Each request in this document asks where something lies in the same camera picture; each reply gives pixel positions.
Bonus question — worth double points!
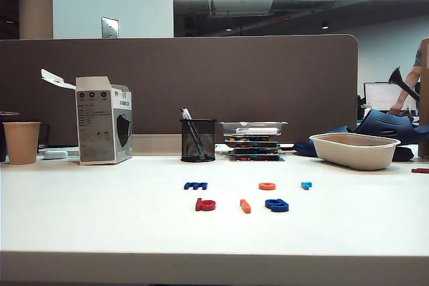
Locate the blue letter g magnet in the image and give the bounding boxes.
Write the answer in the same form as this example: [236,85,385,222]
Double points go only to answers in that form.
[264,198,290,214]

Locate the blue letter m magnet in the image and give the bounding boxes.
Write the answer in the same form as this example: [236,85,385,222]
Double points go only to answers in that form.
[183,181,208,191]

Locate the black pen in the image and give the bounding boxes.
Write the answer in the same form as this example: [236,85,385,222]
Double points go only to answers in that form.
[183,109,206,159]

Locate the black mesh pen holder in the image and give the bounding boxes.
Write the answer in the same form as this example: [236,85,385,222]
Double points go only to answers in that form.
[179,118,217,163]

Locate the white flat box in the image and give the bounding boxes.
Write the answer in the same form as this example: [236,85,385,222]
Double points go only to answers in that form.
[235,127,281,135]

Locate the brown desk partition panel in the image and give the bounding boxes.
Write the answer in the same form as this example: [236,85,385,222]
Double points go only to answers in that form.
[0,33,359,148]

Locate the navy blue clog shoe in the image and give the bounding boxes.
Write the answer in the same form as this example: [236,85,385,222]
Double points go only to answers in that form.
[294,125,353,158]
[354,108,429,145]

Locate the open face mask box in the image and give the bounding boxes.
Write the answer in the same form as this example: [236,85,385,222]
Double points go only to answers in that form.
[40,68,133,165]

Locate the beige oval paper bowl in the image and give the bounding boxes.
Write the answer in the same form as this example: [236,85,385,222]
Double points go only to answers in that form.
[308,133,402,171]

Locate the white earbud case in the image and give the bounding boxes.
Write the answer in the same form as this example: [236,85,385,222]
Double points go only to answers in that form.
[43,149,70,160]

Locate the computer monitor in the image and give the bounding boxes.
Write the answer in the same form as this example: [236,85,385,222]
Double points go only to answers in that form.
[363,82,419,112]

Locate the black funnel shaped object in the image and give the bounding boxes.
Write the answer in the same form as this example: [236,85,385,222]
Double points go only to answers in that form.
[388,66,422,103]

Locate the brown paper cup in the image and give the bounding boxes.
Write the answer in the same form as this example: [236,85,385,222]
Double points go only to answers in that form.
[3,121,42,165]

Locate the person in grey shirt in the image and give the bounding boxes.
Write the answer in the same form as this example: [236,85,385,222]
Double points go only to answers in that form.
[388,42,424,117]

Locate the metal wall switch plate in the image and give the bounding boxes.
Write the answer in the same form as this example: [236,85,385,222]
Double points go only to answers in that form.
[101,16,119,39]

